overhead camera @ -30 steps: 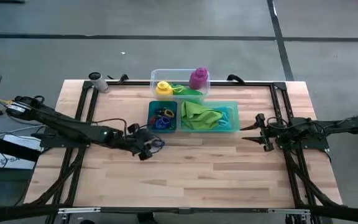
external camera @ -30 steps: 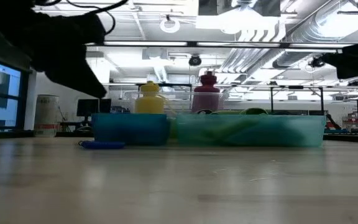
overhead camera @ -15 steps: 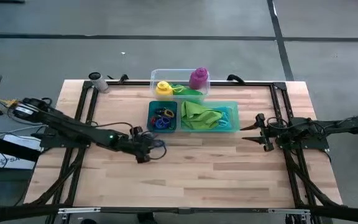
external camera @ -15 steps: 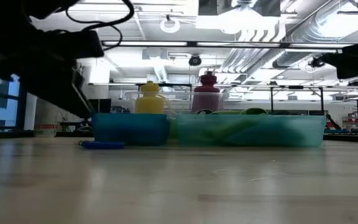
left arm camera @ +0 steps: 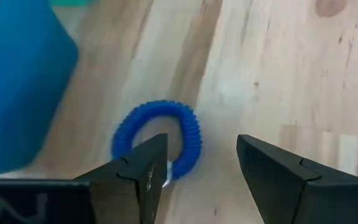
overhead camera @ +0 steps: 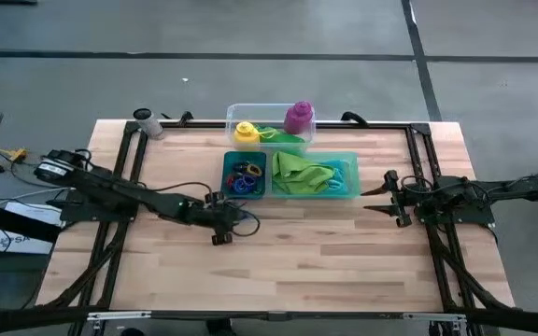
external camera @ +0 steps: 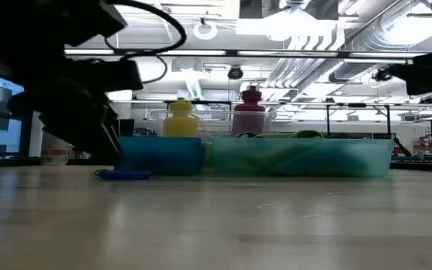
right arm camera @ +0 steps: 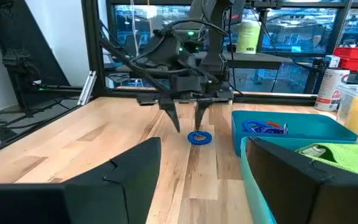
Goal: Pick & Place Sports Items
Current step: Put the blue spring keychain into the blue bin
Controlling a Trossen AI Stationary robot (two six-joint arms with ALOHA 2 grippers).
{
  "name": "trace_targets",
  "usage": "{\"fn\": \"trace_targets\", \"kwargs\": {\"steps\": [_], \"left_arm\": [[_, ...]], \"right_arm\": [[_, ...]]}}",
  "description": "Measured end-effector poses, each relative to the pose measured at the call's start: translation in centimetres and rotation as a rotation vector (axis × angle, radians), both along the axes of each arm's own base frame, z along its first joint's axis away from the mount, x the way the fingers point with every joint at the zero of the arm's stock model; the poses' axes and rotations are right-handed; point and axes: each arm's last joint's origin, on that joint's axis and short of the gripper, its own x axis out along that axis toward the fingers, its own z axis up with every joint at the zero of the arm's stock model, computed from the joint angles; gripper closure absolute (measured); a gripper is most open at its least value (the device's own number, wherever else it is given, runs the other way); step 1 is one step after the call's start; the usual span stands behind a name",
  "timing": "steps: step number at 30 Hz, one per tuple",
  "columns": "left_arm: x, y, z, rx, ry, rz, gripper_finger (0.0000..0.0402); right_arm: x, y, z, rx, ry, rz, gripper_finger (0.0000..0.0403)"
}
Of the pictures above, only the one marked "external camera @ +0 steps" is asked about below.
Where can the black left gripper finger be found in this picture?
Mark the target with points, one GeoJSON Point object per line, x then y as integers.
{"type": "Point", "coordinates": [88, 131]}
{"type": "Point", "coordinates": [115, 131]}

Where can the yellow sports bottle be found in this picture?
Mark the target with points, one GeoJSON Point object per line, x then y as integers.
{"type": "Point", "coordinates": [180, 123]}

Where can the green sports bottle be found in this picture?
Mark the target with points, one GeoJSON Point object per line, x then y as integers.
{"type": "Point", "coordinates": [209, 155]}

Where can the green towel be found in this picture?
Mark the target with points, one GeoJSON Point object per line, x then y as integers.
{"type": "Point", "coordinates": [306, 134]}

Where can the magenta sports bottle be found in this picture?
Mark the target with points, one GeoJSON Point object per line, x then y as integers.
{"type": "Point", "coordinates": [248, 120]}

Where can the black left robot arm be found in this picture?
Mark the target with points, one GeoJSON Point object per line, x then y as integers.
{"type": "Point", "coordinates": [32, 26]}

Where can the black computer monitor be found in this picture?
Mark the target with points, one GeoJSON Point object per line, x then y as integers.
{"type": "Point", "coordinates": [126, 127]}

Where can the grey canister white label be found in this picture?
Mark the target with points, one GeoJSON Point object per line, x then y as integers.
{"type": "Point", "coordinates": [54, 157]}

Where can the blue coil wristband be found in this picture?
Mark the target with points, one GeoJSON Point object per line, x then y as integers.
{"type": "Point", "coordinates": [126, 175]}

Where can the long ceiling light strip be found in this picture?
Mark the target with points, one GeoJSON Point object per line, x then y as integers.
{"type": "Point", "coordinates": [373, 54]}
{"type": "Point", "coordinates": [193, 52]}
{"type": "Point", "coordinates": [88, 52]}

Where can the dark teal plastic bin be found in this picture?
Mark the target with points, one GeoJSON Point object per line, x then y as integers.
{"type": "Point", "coordinates": [163, 157]}

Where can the large glass window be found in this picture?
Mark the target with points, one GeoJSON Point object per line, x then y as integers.
{"type": "Point", "coordinates": [6, 138]}

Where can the light teal translucent bin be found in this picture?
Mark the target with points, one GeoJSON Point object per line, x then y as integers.
{"type": "Point", "coordinates": [377, 157]}

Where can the clear plastic bin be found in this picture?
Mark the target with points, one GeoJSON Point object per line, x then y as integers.
{"type": "Point", "coordinates": [216, 127]}

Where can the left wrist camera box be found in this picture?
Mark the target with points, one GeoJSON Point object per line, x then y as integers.
{"type": "Point", "coordinates": [114, 75]}

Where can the black ceiling dome camera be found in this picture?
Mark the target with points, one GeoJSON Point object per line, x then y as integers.
{"type": "Point", "coordinates": [235, 73]}

